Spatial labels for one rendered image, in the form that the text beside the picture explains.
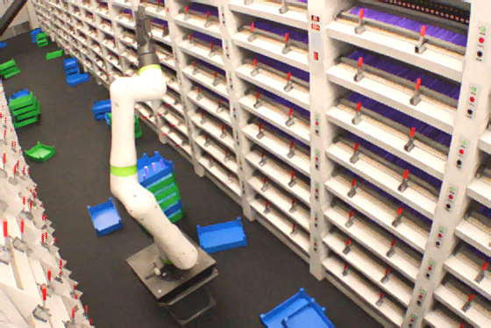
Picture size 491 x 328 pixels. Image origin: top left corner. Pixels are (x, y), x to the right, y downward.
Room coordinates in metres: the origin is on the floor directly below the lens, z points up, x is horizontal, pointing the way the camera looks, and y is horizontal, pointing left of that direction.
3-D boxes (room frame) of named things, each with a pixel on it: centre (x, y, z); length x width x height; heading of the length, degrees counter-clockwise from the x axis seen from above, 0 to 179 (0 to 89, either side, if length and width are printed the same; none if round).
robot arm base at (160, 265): (1.46, 0.49, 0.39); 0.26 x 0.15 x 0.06; 125
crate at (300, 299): (1.30, -0.15, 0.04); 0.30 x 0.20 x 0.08; 122
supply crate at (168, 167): (2.27, 0.68, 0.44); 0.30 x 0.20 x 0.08; 129
